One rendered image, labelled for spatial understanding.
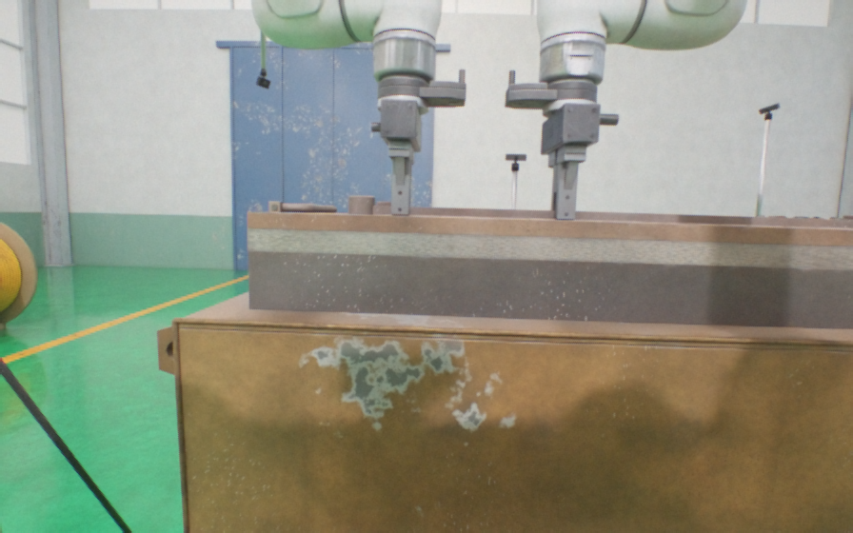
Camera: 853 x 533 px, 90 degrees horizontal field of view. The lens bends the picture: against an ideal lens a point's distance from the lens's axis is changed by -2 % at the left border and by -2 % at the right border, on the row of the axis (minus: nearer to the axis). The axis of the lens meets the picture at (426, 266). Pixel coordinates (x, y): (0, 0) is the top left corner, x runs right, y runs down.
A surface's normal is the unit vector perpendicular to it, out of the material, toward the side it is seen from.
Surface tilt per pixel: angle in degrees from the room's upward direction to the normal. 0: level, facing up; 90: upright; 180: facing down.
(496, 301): 90
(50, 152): 90
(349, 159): 90
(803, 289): 90
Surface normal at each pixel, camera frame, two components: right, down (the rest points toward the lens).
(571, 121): -0.04, 0.12
